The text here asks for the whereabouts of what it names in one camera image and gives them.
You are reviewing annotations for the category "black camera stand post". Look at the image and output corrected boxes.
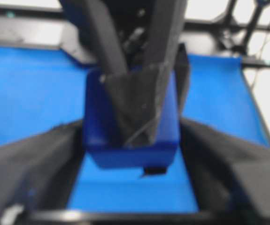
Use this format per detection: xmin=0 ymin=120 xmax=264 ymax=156
xmin=213 ymin=0 xmax=270 ymax=55

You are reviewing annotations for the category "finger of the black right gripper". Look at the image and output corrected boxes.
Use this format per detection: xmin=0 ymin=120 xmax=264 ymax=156
xmin=77 ymin=0 xmax=167 ymax=150

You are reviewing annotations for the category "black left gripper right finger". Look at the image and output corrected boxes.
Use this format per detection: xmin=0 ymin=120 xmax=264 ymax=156
xmin=180 ymin=118 xmax=270 ymax=225

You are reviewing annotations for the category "black table frame rail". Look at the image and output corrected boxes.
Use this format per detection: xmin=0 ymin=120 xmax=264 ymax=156
xmin=0 ymin=6 xmax=270 ymax=68

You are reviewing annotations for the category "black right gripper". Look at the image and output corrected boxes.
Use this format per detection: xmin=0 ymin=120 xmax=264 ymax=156
xmin=59 ymin=0 xmax=191 ymax=176

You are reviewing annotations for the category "blue block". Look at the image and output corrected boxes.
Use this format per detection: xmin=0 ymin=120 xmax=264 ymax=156
xmin=83 ymin=69 xmax=180 ymax=169

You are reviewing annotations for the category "blue table cloth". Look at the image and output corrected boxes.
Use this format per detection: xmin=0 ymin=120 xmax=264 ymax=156
xmin=0 ymin=47 xmax=270 ymax=213

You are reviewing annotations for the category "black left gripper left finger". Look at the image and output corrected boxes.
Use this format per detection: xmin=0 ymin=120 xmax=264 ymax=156
xmin=0 ymin=120 xmax=84 ymax=218

